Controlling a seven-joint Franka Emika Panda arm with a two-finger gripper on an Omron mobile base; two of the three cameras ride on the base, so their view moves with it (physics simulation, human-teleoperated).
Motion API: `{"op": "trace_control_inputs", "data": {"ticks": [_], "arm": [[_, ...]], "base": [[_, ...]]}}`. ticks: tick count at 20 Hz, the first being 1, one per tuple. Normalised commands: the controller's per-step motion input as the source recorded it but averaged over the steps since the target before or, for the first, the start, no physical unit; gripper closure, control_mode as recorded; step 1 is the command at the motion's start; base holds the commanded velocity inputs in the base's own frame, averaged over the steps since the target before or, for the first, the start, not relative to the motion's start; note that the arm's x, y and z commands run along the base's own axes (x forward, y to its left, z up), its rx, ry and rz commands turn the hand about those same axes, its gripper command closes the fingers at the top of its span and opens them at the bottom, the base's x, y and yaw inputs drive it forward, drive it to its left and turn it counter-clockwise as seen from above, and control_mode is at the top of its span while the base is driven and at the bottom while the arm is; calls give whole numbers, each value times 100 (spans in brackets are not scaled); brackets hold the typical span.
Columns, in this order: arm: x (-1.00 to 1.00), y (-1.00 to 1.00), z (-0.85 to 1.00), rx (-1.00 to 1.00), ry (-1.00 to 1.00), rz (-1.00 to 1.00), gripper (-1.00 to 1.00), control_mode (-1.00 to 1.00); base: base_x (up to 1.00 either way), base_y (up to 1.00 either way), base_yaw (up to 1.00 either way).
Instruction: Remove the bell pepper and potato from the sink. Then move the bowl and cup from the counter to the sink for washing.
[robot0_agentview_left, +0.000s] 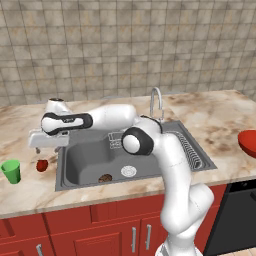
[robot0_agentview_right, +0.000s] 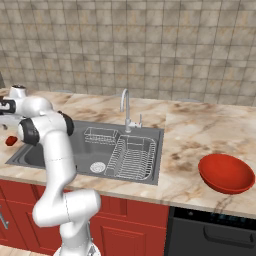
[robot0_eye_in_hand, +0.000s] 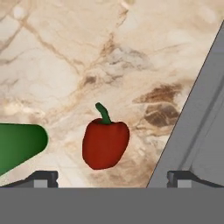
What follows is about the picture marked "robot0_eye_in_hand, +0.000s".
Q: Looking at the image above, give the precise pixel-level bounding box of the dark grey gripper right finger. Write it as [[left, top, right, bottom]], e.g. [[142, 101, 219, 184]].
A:
[[166, 170, 224, 189]]

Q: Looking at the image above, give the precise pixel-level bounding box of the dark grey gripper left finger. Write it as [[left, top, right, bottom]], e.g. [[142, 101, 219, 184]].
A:
[[2, 170, 60, 189]]

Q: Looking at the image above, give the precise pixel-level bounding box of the red bell pepper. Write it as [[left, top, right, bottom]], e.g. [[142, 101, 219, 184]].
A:
[[81, 101, 130, 171]]

